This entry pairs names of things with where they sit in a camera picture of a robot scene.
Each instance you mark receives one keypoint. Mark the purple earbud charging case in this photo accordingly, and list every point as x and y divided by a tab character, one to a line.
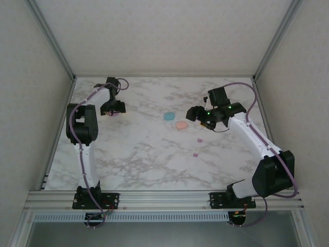
113	114

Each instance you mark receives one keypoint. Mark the peach pink earbud charging case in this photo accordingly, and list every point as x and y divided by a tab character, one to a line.
182	125

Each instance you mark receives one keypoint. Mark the teal earbud charging case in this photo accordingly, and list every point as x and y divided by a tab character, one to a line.
169	116

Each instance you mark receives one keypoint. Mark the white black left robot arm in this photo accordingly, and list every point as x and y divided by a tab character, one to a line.
84	164

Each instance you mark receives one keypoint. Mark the green controller circuit board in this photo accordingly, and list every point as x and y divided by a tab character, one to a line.
239	216
93	217

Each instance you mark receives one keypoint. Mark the thin aluminium frame rail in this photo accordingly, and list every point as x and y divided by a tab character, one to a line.
164	76

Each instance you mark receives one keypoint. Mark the aluminium frame post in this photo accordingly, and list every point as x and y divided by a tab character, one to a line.
277	38
307	231
52	38
21	231

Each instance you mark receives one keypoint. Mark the wide aluminium base rail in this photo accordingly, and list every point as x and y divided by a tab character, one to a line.
164	199

